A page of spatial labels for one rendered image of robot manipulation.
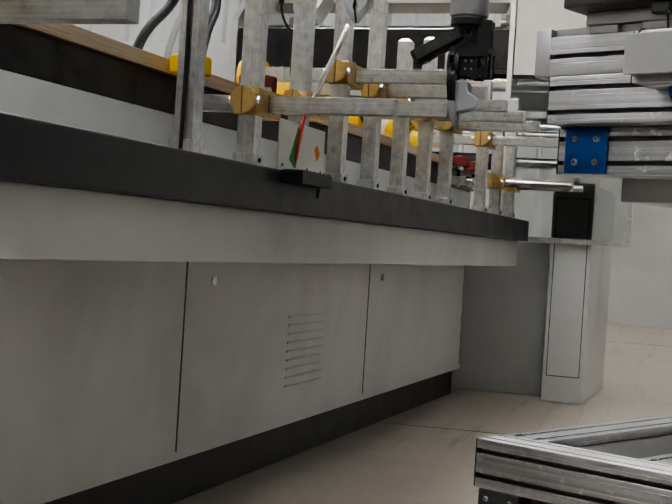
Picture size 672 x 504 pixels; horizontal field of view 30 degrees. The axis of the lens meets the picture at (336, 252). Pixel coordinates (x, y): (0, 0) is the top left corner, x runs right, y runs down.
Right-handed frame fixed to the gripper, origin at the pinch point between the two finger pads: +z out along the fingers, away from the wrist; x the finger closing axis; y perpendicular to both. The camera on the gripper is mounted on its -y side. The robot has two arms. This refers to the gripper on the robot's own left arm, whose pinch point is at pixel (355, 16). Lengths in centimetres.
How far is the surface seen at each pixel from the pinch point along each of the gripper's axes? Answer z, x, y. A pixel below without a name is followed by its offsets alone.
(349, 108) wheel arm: 20.5, -6.4, -19.3
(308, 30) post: 2.6, 10.3, 1.5
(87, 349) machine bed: 66, 32, -41
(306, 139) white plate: 24.6, 9.5, 2.0
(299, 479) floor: 102, 22, 45
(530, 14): -49, 13, 255
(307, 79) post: 12.4, 10.2, 2.3
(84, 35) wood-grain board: 13, 31, -51
